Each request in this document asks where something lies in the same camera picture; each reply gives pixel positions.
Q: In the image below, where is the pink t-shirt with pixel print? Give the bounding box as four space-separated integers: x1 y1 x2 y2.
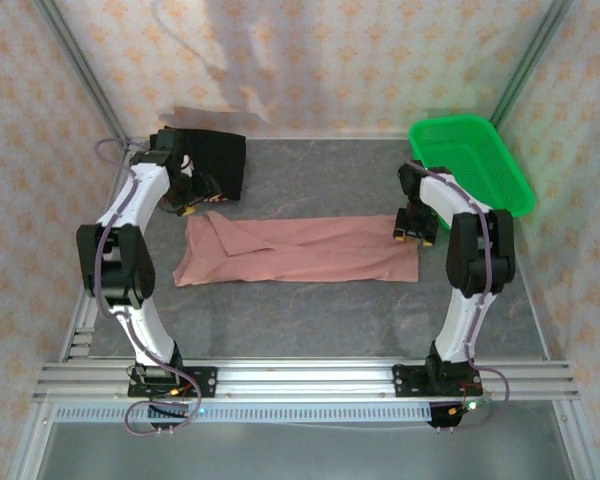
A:
172 209 421 288

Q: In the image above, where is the black folded t-shirt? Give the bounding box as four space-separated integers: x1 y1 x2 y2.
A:
149 127 249 201

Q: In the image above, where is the green plastic mesh basket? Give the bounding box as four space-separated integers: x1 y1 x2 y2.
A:
408 113 537 232

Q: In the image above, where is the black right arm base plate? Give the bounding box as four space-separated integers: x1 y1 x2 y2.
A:
392 364 481 400

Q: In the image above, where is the aluminium frame post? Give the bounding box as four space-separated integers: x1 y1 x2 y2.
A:
33 0 130 145
489 0 566 131

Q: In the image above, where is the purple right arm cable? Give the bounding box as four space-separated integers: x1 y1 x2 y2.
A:
402 158 511 431

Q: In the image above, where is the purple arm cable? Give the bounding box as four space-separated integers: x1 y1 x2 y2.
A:
94 138 204 437
402 158 511 431

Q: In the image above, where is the small circuit board with wires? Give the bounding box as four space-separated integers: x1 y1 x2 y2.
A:
149 384 204 419
447 394 496 419

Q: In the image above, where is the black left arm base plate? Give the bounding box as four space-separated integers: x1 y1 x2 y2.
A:
127 366 219 400

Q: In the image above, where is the aluminium front rail beam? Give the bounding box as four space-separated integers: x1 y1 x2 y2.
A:
33 358 580 402

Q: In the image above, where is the grey slotted cable duct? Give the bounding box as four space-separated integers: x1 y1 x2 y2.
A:
54 403 434 425

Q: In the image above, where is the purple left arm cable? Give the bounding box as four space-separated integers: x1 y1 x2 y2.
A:
94 138 204 437

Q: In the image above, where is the aluminium lower frame bar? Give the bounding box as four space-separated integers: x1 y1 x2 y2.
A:
7 399 61 480
552 399 600 480

